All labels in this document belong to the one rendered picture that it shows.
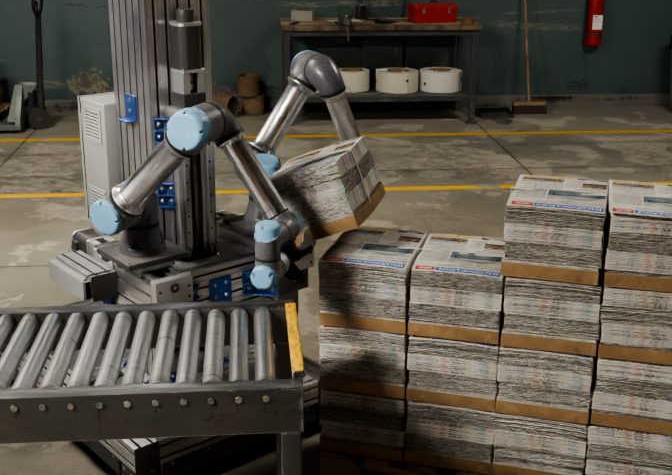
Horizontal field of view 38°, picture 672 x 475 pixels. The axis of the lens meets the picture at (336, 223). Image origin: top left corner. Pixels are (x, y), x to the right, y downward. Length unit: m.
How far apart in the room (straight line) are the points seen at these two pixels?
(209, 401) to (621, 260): 1.28
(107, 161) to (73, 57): 6.15
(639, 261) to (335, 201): 0.93
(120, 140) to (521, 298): 1.50
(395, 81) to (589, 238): 6.21
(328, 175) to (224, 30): 6.54
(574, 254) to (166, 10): 1.52
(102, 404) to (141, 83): 1.30
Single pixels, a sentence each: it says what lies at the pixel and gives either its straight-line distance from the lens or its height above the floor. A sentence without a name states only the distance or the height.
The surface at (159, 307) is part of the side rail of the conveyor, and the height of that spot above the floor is 0.80.
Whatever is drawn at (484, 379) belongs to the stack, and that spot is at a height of 0.48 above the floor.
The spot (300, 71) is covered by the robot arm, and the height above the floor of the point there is 1.33.
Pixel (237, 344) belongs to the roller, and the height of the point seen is 0.80.
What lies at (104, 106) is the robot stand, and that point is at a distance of 3.48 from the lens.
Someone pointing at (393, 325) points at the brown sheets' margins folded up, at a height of 0.63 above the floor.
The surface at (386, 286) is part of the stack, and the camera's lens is 3.02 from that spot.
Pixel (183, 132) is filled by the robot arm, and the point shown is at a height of 1.28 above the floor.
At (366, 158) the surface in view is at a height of 1.08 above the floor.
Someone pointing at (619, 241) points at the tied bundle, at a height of 0.98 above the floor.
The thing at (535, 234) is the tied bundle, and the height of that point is 0.97.
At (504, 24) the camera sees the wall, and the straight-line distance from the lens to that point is 9.79.
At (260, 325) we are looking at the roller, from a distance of 2.66.
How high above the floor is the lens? 1.88
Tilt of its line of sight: 18 degrees down
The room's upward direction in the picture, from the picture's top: straight up
